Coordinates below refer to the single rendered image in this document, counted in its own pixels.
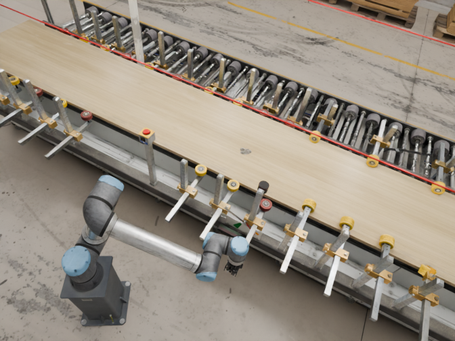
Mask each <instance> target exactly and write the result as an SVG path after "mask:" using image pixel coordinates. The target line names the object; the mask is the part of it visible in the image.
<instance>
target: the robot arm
mask: <svg viewBox="0 0 455 341"><path fill-rule="evenodd" d="M123 189H124V185H123V184H122V183H121V182H120V181H119V180H118V179H116V178H114V177H111V176H108V175H102V176H101V177H100V178H99V179H98V180H97V183H96V184H95V186H94V188H93V189H92V190H91V193H90V194H89V195H88V197H87V199H86V200H85V202H84V204H83V217H84V220H85V222H86V224H85V225H84V227H83V229H82V233H81V236H80V238H79V239H78V241H77V242H76V244H75V246H74V247H71V248H70V249H68V250H67V251H66V252H65V253H64V255H63V257H62V268H63V270H64V272H65V273H66V274H67V275H68V276H69V277H70V283H71V285H72V287H73V288H74V289H76V290H78V291H80V292H87V291H90V290H92V289H94V288H95V287H97V286H98V285H99V284H100V282H101V281H102V278H103V276H104V270H103V268H102V266H101V264H100V263H99V262H97V259H98V257H99V255H100V253H101V252H102V250H103V248H104V246H105V244H106V242H107V240H108V238H109V237H112V238H114V239H116V240H118V241H120V242H123V243H125V244H128V245H130V246H133V247H135V248H137V249H140V250H142V251H144V252H147V253H149V254H151V255H154V256H156V257H159V258H161V259H163V260H166V261H168V262H170V263H173V264H174V265H177V266H179V267H182V268H184V269H187V270H189V271H191V272H193V273H195V274H196V278H197V279H199V280H200V281H206V282H211V281H214V280H215V278H216V275H217V270H218V268H219V263H220V260H221V255H222V254H224V255H227V258H228V260H227V264H226V266H225V268H226V270H227V273H228V272H230V273H231V272H232V273H231V275H233V276H234V274H237V272H238V270H239V269H241V268H242V267H243V262H244V261H245V260H246V259H245V258H246V254H247V253H248V247H249V244H248V242H247V240H246V239H245V238H244V237H241V236H237V237H228V236H225V235H221V234H218V233H213V232H208V233H207V235H206V237H205V239H204V242H203V245H202V249H203V250H204V252H203V254H202V255H201V254H198V253H196V252H194V251H191V250H189V249H187V248H184V247H183V246H180V245H178V244H176V243H173V242H171V241H169V240H166V239H165V238H163V237H160V236H158V235H155V234H153V233H150V232H149V231H146V230H144V229H142V228H140V227H137V226H135V225H132V224H131V223H128V222H126V221H124V220H122V219H119V218H118V217H117V215H116V213H115V212H114V208H115V206H116V204H117V202H118V198H119V196H120V194H121V192H122V191H123ZM224 270H225V269H224ZM235 276H236V275H235Z"/></svg>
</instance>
